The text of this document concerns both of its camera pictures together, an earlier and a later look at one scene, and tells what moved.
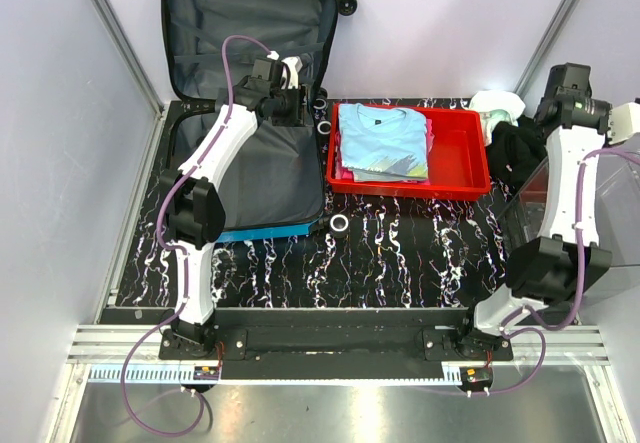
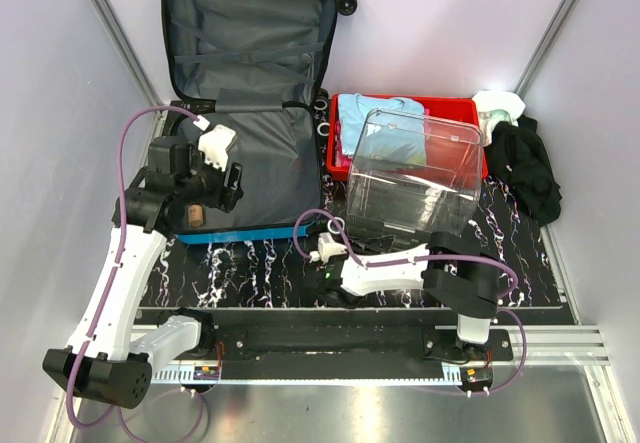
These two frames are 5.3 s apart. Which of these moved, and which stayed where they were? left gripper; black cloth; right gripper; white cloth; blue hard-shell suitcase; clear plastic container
Moved: left gripper; right gripper; clear plastic container
Stayed: black cloth; blue hard-shell suitcase; white cloth
